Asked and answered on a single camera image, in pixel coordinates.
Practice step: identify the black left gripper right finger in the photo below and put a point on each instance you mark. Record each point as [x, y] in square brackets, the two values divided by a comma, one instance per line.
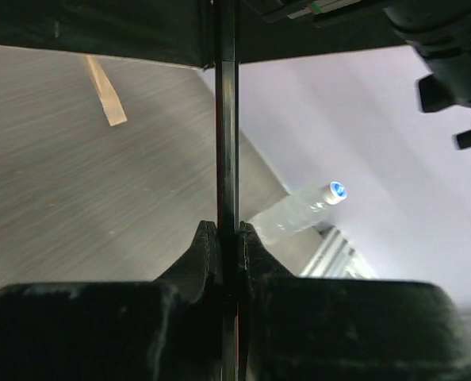
[293, 328]

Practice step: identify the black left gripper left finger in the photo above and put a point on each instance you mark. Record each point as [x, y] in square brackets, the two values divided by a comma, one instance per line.
[165, 329]

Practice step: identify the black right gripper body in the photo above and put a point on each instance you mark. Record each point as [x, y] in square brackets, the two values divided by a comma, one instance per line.
[440, 33]

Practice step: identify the clear plastic water bottle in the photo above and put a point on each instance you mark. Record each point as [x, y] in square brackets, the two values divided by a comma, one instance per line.
[301, 210]

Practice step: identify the aluminium frame rail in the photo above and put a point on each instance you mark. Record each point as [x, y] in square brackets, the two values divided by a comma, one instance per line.
[336, 258]

